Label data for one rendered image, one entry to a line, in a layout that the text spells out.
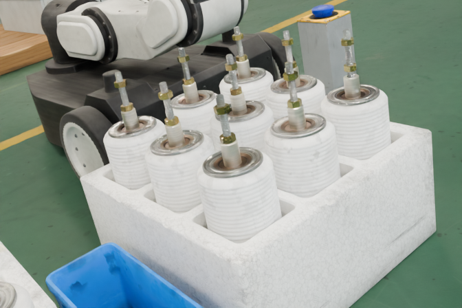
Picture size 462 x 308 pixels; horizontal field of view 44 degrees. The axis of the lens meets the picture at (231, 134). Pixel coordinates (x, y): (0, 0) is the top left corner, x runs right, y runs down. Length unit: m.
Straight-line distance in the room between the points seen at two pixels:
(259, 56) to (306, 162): 0.69
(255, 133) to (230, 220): 0.18
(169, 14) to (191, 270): 0.56
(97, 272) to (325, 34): 0.55
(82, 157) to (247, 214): 0.66
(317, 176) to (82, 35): 0.86
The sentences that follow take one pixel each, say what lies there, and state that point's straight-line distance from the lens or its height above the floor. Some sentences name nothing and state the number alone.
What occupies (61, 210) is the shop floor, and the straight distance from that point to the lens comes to 1.28.
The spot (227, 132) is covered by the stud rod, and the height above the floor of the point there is 0.29.
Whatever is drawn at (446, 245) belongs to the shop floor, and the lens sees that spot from 0.96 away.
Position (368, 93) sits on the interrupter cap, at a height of 0.25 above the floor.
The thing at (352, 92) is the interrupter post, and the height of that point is 0.26.
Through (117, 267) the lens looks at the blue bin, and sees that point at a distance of 0.88.
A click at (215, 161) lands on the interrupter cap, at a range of 0.71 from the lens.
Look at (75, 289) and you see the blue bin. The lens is 0.87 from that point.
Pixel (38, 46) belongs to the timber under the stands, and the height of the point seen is 0.07.
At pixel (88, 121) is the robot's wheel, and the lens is 1.17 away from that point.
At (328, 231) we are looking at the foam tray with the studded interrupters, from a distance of 0.75.
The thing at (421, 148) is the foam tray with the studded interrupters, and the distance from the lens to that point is 0.88.
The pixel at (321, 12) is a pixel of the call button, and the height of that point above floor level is 0.33.
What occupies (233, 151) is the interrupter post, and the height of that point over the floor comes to 0.27.
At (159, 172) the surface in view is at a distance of 0.77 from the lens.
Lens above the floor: 0.56
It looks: 23 degrees down
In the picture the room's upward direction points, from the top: 11 degrees counter-clockwise
